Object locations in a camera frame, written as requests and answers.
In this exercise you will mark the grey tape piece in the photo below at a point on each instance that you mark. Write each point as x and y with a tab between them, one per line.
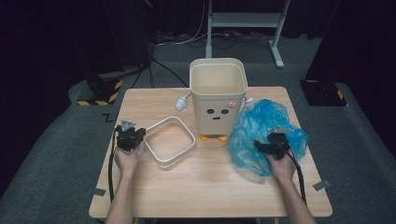
97	191
321	185

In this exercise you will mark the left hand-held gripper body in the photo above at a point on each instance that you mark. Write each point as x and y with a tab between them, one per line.
127	140

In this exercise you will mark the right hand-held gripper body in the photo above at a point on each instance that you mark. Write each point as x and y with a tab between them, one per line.
280	143

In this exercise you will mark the black base with yellow mark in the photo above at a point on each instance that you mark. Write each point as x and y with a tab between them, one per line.
323	93

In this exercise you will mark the person's left hand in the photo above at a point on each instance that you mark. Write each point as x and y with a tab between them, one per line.
127	161

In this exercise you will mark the cream trash bin with face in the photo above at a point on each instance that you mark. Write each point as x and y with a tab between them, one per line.
214	105

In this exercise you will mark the black base with yellow stripes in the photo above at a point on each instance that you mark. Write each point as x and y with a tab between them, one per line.
102	93

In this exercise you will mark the person's right hand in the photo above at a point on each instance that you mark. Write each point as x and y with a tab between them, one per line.
281	169

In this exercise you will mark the blue plastic bag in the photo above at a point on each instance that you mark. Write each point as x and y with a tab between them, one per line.
249	140

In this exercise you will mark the white metal stand frame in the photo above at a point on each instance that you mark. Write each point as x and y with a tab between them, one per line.
246	20

